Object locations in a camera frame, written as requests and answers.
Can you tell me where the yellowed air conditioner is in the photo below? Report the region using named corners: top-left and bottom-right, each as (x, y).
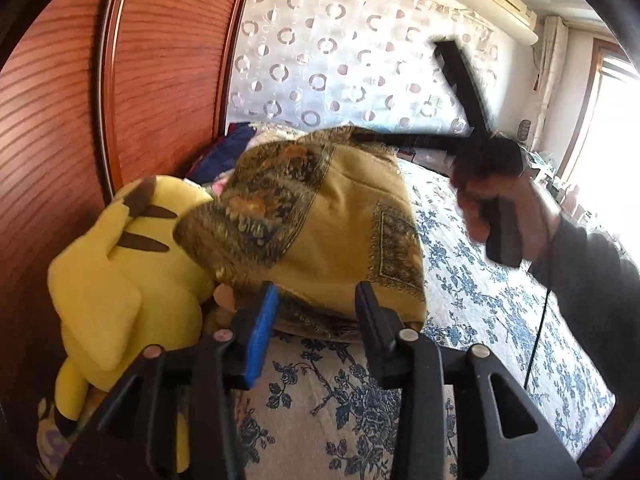
top-left (457, 0), bottom-right (541, 46)

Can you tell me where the tied pale window curtain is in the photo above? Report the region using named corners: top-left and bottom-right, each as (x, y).
top-left (530, 15), bottom-right (566, 156)

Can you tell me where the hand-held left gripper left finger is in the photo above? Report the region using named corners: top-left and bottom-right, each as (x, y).
top-left (57, 281), bottom-right (280, 480)

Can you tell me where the wooden slatted wardrobe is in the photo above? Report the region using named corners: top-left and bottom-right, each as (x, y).
top-left (0, 0), bottom-right (256, 411)

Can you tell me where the black cable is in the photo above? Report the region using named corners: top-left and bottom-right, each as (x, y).
top-left (522, 180), bottom-right (557, 388)

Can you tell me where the person's right forearm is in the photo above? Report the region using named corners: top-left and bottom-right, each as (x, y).
top-left (527, 215), bottom-right (640, 461)

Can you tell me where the bright window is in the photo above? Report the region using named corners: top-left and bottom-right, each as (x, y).
top-left (560, 35), bottom-right (640, 221)

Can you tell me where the floral quilt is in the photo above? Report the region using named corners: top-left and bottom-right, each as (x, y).
top-left (37, 122), bottom-right (616, 480)

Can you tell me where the golden patterned garment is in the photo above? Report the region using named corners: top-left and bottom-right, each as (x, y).
top-left (172, 127), bottom-right (428, 343)

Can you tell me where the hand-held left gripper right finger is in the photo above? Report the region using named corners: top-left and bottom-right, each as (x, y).
top-left (354, 281), bottom-right (583, 480)

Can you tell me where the yellow plush toy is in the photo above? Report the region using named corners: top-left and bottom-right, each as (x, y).
top-left (47, 175), bottom-right (236, 436)

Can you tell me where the person's right hand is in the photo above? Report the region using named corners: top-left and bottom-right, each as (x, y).
top-left (452, 170), bottom-right (563, 263)

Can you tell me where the pile of mixed clutter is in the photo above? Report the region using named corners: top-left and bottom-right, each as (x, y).
top-left (520, 147), bottom-right (557, 181)

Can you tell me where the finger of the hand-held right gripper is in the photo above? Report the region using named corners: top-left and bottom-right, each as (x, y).
top-left (352, 130), bottom-right (473, 153)
top-left (432, 37), bottom-right (496, 137)

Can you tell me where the dark blue blanket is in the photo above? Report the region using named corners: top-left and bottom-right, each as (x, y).
top-left (185, 122), bottom-right (257, 186)

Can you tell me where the sheer circle-patterned wall curtain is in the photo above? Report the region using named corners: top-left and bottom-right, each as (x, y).
top-left (225, 0), bottom-right (501, 136)

